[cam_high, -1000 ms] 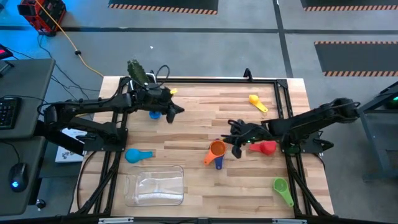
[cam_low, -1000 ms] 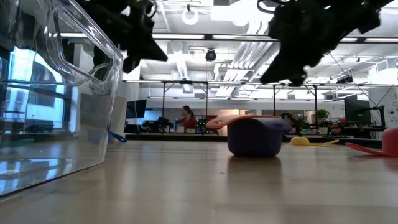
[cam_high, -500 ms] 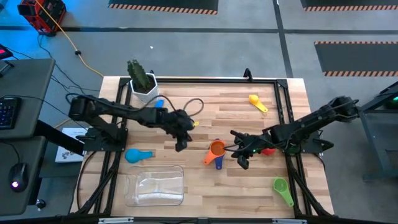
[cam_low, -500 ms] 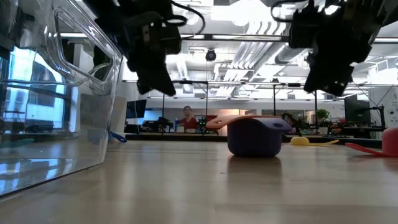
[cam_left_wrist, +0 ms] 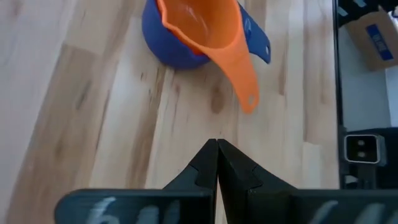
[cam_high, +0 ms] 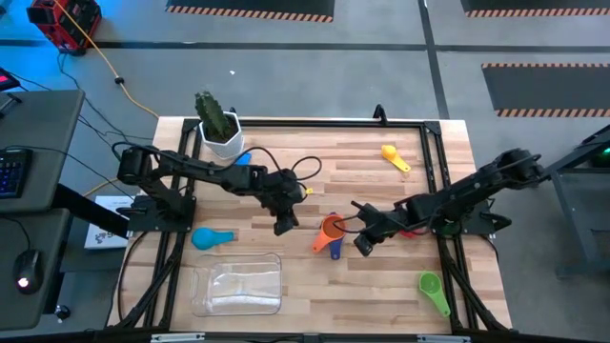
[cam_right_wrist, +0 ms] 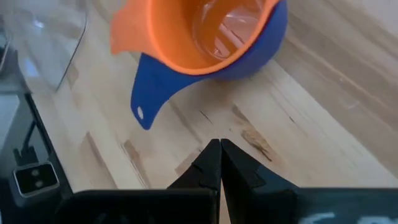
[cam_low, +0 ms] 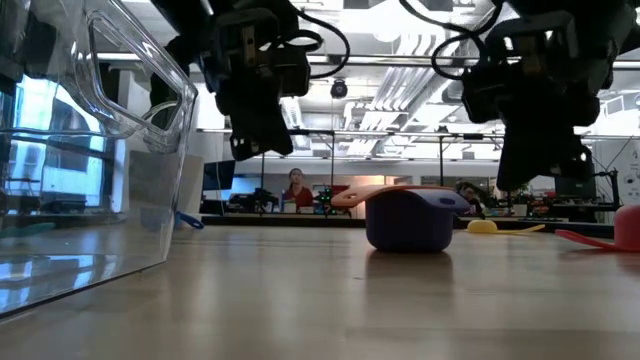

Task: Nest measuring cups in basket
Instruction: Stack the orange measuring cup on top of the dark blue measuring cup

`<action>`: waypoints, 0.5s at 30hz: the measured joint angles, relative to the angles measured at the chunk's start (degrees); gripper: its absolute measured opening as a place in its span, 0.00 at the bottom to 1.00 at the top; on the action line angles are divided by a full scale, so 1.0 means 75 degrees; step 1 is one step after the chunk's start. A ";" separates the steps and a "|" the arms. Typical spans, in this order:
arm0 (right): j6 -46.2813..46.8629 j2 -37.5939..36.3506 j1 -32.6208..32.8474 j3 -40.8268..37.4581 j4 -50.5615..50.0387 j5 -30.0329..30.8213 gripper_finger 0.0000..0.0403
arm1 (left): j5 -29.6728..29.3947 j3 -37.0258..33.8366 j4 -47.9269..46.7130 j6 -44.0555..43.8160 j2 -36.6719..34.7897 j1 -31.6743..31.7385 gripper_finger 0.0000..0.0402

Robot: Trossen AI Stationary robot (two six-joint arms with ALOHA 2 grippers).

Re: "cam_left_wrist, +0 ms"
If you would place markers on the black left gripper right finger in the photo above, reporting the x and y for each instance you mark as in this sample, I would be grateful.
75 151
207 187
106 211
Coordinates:
248 193

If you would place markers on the cardboard box blue label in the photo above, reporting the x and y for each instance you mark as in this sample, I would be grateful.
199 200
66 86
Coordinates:
360 40

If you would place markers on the orange plastic measuring cup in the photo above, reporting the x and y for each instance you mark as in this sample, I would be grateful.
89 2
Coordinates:
230 56

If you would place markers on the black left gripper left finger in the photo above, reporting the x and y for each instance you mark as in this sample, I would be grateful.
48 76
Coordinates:
140 205

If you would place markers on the large blue measuring cup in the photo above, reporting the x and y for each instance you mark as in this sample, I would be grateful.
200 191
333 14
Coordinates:
164 46

